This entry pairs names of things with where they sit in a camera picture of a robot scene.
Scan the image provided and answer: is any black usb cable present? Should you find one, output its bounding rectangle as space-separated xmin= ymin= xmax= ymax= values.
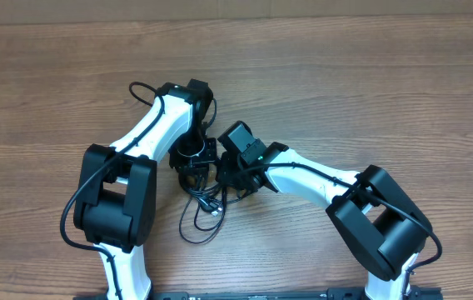
xmin=177 ymin=164 xmax=254 ymax=245

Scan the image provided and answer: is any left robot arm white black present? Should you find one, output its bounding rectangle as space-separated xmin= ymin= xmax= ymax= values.
xmin=63 ymin=79 xmax=217 ymax=299

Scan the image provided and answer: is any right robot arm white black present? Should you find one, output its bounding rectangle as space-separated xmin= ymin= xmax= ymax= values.
xmin=217 ymin=121 xmax=432 ymax=299

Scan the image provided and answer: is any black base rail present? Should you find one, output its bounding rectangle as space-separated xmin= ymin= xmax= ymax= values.
xmin=73 ymin=286 xmax=444 ymax=300

